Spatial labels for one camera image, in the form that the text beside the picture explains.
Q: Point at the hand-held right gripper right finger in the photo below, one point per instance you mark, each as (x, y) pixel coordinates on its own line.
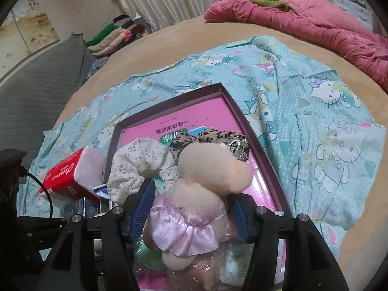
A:
(241, 218)

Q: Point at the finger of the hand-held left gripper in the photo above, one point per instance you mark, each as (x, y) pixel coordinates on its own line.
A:
(38, 248)
(45, 223)

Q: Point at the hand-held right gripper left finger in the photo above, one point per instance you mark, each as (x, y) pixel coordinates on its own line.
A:
(142, 215)

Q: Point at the green puff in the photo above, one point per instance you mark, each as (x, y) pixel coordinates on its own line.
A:
(148, 256)

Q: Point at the green floral tissue pack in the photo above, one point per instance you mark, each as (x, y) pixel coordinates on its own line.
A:
(238, 266)

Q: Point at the plush doll with pink dress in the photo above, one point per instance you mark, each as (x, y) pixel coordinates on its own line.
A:
(194, 200)

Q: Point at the purple cardboard box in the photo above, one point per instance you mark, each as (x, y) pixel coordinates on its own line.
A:
(257, 160)

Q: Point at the brown fuzzy ball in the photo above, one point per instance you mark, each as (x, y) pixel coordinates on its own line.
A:
(197, 274)

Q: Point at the leopard print scrunchie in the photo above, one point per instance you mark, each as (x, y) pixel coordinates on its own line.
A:
(209, 138)

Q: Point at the white and purple packet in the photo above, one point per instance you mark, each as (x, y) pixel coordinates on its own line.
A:
(101, 191)

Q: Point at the red tissue box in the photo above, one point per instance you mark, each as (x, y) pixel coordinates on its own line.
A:
(60, 175)

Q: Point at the pink book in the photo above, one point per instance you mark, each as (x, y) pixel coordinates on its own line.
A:
(194, 112)

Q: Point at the grey quilted headboard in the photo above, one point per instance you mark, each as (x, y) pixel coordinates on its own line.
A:
(36, 97)

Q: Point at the cartoon cat printed blanket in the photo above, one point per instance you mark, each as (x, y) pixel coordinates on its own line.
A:
(303, 97)

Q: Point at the dark patterned cloth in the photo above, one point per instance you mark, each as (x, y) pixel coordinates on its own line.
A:
(97, 66)

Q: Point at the stack of folded clothes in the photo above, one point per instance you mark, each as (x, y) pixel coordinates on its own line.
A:
(112, 39)

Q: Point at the beige bed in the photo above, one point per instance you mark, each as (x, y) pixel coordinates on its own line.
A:
(182, 33)

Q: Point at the pink quilt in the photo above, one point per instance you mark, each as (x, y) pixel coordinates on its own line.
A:
(318, 27)

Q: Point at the white drawer cabinet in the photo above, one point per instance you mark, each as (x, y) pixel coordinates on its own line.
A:
(354, 6)

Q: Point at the floral wall painting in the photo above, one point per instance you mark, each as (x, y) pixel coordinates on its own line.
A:
(27, 27)

